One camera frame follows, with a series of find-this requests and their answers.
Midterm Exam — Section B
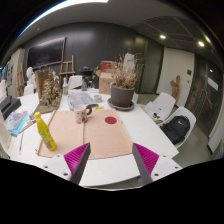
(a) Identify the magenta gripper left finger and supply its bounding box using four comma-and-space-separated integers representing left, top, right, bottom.
64, 143, 91, 185

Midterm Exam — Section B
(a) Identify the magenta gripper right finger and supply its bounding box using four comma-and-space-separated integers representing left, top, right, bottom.
132, 143, 159, 185

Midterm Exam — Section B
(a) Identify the yellow plastic bottle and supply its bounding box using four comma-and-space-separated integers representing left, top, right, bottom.
34, 112, 56, 151

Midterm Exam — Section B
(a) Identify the black backpack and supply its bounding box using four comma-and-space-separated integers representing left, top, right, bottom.
161, 116, 190, 144

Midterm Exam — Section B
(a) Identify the floral ceramic mug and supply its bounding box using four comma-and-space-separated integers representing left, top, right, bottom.
74, 105, 92, 124

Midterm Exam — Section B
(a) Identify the red round disc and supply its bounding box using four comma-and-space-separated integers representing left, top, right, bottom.
105, 116, 117, 124

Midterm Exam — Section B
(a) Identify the white chair with papers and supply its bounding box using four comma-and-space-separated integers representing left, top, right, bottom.
145, 92, 176, 122

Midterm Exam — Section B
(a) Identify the white chair with backpack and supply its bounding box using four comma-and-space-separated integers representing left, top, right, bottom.
159, 106, 196, 148

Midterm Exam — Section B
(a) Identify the open newspaper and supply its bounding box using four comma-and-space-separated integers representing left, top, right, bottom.
67, 92, 97, 109

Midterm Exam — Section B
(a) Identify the small white tape roll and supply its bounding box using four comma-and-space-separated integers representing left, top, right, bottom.
94, 95, 102, 103

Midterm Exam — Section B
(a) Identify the wooden model sculpture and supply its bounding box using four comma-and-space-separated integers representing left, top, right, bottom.
35, 70, 62, 114

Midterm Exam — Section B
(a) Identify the clear green-label bottle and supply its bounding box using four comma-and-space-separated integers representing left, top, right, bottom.
62, 78, 68, 95

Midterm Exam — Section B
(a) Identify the dark pot with dried plant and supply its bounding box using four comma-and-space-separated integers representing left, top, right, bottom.
110, 53, 144, 108

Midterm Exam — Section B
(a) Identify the cardboard box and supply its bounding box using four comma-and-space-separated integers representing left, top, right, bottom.
99, 72, 115, 95

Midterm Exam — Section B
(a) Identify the wooden easel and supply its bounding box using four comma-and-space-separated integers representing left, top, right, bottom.
59, 56, 75, 80

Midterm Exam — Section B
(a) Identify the white plaster bust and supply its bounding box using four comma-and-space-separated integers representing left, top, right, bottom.
26, 67, 36, 86

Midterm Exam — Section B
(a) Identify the black wall screen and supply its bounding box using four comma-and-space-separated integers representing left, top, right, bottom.
27, 37, 66, 68

